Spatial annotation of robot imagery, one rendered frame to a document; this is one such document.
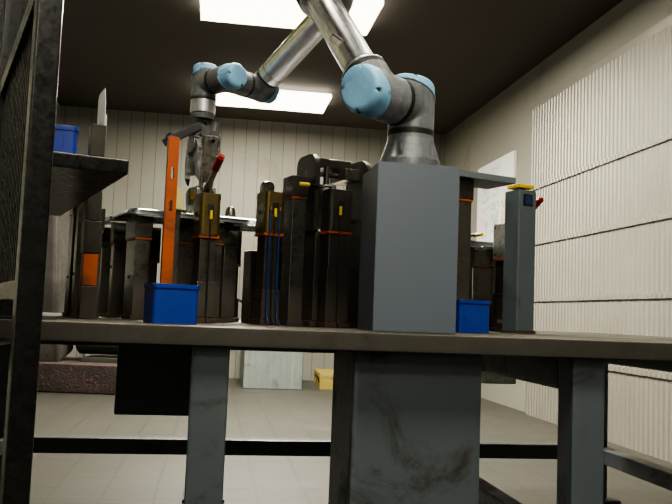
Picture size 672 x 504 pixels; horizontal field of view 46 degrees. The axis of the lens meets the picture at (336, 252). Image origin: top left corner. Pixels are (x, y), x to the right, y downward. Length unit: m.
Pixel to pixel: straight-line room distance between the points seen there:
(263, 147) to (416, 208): 7.14
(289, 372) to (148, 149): 2.99
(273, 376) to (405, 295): 5.88
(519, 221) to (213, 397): 1.18
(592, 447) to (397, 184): 0.75
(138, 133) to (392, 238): 7.29
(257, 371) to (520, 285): 5.42
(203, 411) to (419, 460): 0.50
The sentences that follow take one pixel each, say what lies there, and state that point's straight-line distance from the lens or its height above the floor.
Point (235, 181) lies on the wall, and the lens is 8.89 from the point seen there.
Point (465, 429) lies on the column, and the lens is 1.86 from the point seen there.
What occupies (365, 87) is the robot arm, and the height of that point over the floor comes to 1.26.
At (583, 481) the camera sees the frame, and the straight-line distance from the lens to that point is 1.93.
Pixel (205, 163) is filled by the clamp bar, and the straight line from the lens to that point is 2.22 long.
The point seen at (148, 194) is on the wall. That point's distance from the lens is 8.89.
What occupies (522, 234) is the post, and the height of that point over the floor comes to 1.00.
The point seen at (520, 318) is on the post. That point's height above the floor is 0.75.
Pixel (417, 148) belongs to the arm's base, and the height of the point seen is 1.14.
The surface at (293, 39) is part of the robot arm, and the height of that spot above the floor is 1.51.
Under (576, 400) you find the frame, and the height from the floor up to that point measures 0.56.
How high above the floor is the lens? 0.74
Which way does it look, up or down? 5 degrees up
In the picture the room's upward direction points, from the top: 2 degrees clockwise
